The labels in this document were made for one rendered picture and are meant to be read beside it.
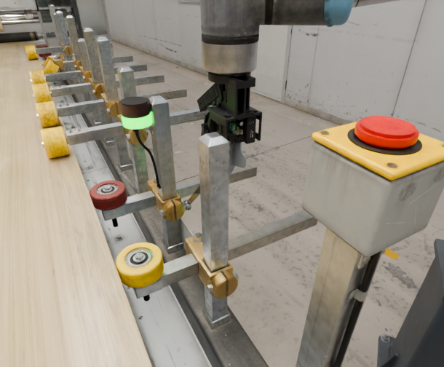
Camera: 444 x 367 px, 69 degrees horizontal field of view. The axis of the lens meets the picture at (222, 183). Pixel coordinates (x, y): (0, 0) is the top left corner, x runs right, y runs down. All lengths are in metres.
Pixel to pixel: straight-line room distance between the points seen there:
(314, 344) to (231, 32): 0.41
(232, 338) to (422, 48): 2.90
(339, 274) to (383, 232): 0.08
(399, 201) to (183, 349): 0.66
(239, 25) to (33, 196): 0.59
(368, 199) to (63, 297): 0.48
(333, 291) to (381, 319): 1.44
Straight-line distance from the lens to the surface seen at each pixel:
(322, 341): 0.38
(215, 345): 0.72
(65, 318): 0.56
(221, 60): 0.52
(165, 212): 0.77
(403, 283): 1.97
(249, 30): 0.52
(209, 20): 0.52
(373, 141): 0.24
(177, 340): 0.82
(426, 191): 0.26
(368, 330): 1.70
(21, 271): 0.66
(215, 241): 0.56
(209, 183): 0.49
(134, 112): 0.66
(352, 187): 0.23
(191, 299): 0.78
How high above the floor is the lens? 1.32
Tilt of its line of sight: 32 degrees down
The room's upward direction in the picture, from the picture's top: straight up
